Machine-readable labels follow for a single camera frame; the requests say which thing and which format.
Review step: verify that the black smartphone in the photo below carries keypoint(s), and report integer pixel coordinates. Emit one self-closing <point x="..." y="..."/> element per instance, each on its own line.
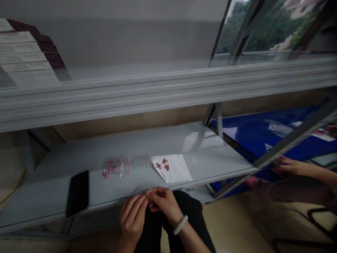
<point x="78" y="193"/>

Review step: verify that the white paper sheet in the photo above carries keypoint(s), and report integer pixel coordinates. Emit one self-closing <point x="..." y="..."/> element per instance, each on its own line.
<point x="174" y="169"/>

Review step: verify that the empty clear zip bag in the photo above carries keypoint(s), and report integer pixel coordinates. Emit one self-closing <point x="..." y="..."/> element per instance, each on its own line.
<point x="140" y="161"/>

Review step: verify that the person's right fingers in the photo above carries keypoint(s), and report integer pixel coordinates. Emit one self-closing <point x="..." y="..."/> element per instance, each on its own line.
<point x="155" y="198"/>

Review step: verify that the person's left fingers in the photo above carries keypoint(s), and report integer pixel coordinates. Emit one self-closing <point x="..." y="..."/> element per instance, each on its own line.
<point x="140" y="201"/>

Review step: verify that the stack of white and maroon boxes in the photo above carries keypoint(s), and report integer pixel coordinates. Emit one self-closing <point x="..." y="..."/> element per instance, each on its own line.
<point x="15" y="54"/>

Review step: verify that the window with metal frame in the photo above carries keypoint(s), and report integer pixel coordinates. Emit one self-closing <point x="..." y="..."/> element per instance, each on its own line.
<point x="263" y="25"/>

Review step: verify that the person's left hand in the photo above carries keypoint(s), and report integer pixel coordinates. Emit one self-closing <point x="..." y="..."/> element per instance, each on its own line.
<point x="132" y="216"/>

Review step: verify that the group of small red parts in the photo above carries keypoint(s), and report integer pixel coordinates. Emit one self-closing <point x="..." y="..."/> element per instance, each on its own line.
<point x="162" y="165"/>

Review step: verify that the person's legs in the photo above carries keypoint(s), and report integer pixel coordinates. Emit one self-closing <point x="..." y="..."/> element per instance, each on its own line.
<point x="155" y="241"/>

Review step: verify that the pile of bags with red parts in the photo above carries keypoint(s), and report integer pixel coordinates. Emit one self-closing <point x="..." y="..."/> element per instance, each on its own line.
<point x="115" y="166"/>

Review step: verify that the person's right hand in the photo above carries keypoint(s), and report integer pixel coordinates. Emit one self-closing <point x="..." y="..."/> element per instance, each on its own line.
<point x="166" y="201"/>

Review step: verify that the red and white packet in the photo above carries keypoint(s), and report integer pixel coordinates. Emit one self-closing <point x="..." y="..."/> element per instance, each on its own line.
<point x="324" y="134"/>

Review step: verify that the clear small plastic bag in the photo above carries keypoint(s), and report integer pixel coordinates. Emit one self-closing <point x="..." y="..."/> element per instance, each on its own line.
<point x="141" y="190"/>

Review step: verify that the grey metal shelf rack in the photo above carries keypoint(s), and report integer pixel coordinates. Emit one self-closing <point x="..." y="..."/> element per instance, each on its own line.
<point x="141" y="94"/>

